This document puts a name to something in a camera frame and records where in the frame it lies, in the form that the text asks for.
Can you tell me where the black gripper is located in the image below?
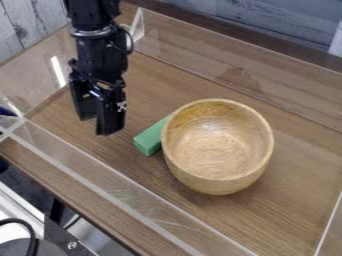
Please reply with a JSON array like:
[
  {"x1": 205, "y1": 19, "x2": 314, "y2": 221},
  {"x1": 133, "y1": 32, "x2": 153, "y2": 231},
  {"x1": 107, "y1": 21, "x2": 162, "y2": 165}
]
[{"x1": 69, "y1": 27, "x2": 131, "y2": 136}]

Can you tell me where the green rectangular block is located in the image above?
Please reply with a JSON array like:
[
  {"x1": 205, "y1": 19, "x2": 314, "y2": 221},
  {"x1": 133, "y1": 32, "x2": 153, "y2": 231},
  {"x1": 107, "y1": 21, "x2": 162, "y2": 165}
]
[{"x1": 134, "y1": 116, "x2": 169, "y2": 157}]

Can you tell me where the brown wooden bowl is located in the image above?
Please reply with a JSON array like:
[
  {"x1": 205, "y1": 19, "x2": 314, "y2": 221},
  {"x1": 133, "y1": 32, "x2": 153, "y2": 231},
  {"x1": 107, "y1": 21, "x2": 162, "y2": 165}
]
[{"x1": 162, "y1": 98, "x2": 276, "y2": 195}]

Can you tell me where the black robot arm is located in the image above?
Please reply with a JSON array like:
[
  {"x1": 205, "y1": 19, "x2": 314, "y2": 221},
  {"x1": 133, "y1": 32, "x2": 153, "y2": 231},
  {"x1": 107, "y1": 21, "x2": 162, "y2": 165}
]
[{"x1": 63, "y1": 0, "x2": 134, "y2": 136}]

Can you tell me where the blue object at edge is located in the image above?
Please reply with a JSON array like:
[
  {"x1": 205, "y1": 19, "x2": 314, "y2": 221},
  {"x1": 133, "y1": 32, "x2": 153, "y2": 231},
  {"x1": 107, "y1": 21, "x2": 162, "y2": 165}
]
[{"x1": 0, "y1": 106, "x2": 18, "y2": 117}]

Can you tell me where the black table leg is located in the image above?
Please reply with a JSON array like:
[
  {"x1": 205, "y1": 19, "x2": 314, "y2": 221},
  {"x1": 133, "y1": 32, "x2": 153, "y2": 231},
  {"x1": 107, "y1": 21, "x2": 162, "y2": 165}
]
[{"x1": 50, "y1": 199, "x2": 66, "y2": 225}]

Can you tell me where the clear acrylic tray enclosure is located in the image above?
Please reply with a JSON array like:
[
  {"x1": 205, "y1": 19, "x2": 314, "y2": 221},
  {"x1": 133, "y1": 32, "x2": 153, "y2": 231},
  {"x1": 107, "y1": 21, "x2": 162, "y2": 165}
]
[{"x1": 0, "y1": 4, "x2": 342, "y2": 256}]

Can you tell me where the clear acrylic corner bracket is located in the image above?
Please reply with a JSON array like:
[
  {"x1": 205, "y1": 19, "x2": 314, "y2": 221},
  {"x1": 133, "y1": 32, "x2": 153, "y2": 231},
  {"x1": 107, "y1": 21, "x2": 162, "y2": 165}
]
[{"x1": 123, "y1": 8, "x2": 146, "y2": 46}]

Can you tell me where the black metal base plate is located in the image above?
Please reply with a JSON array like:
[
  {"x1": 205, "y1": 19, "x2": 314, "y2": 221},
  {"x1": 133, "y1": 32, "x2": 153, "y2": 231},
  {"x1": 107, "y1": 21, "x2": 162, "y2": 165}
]
[{"x1": 43, "y1": 218, "x2": 99, "y2": 256}]

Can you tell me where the black cable loop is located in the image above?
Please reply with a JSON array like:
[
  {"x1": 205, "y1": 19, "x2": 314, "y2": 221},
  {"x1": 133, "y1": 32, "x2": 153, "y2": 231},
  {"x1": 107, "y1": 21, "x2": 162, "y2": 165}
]
[{"x1": 0, "y1": 217, "x2": 40, "y2": 256}]

